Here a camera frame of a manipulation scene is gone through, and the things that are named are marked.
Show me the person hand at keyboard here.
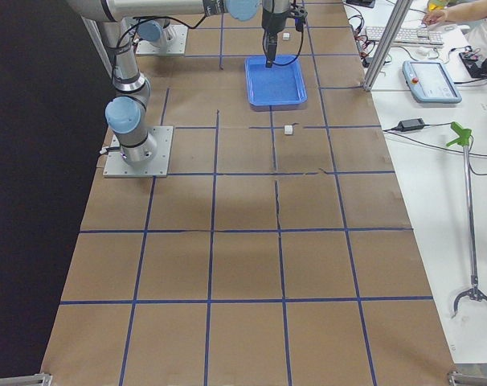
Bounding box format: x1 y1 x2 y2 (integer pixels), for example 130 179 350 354
422 9 448 26

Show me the aluminium frame post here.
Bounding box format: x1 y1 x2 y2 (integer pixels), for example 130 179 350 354
362 0 412 92

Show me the teach pendant tablet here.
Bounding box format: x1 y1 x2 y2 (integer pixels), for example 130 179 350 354
402 60 462 105

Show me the black power adapter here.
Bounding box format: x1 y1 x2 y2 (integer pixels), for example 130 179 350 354
397 118 426 132

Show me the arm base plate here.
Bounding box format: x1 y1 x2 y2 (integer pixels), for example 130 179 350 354
136 23 188 56
103 126 174 178

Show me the blue plastic tray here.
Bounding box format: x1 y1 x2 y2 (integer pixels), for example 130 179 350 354
244 55 308 108

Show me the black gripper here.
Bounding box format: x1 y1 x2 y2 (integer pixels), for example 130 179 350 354
261 0 289 68

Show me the white keyboard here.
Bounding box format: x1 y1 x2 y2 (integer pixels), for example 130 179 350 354
365 26 444 47

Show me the green handled reacher grabber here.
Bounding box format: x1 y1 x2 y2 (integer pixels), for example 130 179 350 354
446 121 487 317

